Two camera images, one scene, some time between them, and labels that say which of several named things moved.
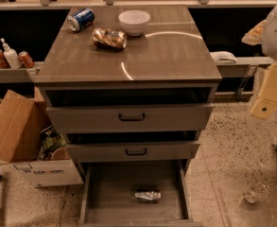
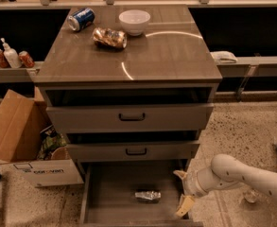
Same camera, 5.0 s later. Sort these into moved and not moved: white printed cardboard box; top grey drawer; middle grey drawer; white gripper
Moved: white gripper
Not moved: top grey drawer; white printed cardboard box; middle grey drawer
